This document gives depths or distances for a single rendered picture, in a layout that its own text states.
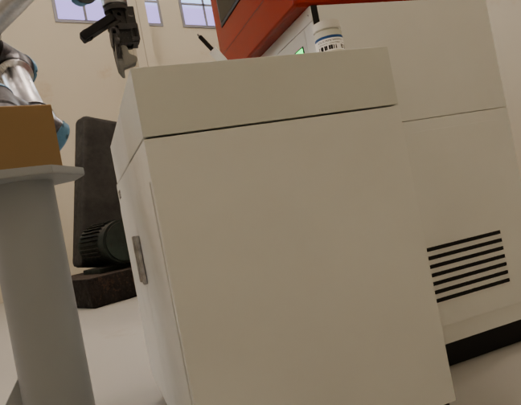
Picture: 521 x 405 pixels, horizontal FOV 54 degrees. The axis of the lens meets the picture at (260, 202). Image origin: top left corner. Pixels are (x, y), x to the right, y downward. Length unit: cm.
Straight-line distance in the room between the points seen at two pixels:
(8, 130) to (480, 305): 152
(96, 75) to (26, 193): 731
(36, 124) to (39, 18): 736
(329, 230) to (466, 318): 81
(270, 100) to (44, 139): 56
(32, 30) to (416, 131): 736
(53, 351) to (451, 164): 133
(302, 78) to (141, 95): 37
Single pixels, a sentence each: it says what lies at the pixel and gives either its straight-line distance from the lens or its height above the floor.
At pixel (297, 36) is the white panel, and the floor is 117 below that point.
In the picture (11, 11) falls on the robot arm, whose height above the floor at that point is 136.
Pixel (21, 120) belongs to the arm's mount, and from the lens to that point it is 135.
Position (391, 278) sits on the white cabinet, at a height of 41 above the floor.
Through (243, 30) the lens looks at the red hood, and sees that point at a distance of 211.
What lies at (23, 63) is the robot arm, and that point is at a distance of 188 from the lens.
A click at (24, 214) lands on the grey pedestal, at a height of 72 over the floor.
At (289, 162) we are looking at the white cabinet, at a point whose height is 72.
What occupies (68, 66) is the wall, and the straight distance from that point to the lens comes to 851.
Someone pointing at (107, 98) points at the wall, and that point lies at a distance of 850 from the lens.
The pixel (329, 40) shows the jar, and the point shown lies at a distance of 132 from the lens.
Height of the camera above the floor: 64
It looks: level
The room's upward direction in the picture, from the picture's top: 11 degrees counter-clockwise
